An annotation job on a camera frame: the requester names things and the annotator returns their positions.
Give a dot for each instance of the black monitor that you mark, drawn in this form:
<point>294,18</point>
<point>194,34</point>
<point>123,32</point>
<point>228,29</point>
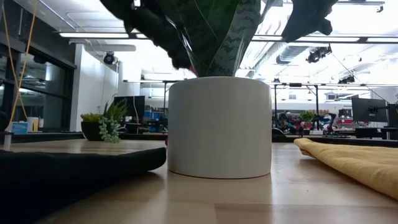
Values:
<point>393,115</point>
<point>368,109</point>
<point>129,105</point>

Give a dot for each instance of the long ceiling light rail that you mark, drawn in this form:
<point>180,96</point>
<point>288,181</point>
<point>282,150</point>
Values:
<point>93,35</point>

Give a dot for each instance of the small succulent in dark pot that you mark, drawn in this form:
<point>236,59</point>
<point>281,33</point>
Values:
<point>91,130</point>

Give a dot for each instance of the white cup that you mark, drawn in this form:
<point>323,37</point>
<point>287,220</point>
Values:
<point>32,124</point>

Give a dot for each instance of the background potted plant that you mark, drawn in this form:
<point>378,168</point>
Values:
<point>308,116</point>

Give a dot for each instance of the black ceiling spotlight cluster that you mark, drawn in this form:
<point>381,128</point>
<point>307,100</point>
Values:
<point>346,80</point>
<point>317,55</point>

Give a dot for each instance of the white round plant pot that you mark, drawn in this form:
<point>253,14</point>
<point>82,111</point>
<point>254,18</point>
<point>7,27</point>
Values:
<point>217,130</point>

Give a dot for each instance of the blue and white box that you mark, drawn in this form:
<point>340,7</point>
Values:
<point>20,128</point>

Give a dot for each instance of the green snake plant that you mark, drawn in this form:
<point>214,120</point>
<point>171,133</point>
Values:
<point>224,37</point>

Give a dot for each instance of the black cloth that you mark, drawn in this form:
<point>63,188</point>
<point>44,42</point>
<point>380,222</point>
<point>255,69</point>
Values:
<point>62,174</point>

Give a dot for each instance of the white upright post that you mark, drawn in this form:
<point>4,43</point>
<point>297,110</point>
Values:
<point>8,137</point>

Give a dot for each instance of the black aluminium table frame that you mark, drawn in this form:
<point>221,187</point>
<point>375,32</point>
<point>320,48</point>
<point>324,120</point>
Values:
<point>46,137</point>

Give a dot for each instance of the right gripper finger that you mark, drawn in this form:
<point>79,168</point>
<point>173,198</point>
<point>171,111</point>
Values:
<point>304,26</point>
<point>290,29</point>

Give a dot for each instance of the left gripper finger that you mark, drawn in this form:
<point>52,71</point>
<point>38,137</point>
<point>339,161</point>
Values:
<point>174,54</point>
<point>183,51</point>

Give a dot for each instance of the yellow cloth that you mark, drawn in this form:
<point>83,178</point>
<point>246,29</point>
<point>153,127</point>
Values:
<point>357,165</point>

